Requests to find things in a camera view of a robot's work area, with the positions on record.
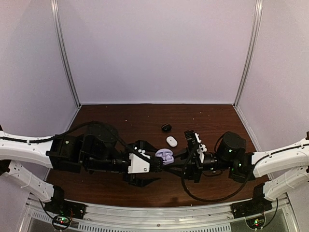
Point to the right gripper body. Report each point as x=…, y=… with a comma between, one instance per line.
x=196, y=169

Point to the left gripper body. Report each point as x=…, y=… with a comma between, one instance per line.
x=131, y=147

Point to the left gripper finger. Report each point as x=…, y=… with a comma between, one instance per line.
x=146, y=181
x=144, y=145

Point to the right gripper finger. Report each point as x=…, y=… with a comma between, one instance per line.
x=179, y=153
x=175, y=170

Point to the purple round charging case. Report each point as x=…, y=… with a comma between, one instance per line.
x=166, y=155

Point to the white charging case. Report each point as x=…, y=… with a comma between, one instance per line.
x=171, y=141

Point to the black charging case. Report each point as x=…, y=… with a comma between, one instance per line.
x=166, y=128

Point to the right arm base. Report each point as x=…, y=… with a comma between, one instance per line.
x=253, y=212

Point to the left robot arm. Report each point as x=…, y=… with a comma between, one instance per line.
x=92, y=146

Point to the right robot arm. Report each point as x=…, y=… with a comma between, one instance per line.
x=243, y=166

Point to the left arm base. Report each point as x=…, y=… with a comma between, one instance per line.
x=63, y=214

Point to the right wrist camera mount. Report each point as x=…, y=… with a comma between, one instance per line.
x=195, y=143

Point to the front aluminium rail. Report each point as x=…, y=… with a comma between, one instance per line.
x=209, y=218

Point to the right aluminium frame post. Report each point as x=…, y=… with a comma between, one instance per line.
x=257, y=18

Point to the aluminium frame post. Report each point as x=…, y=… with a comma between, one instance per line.
x=257, y=18
x=63, y=52

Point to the left aluminium frame post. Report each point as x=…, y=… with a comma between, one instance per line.
x=63, y=52

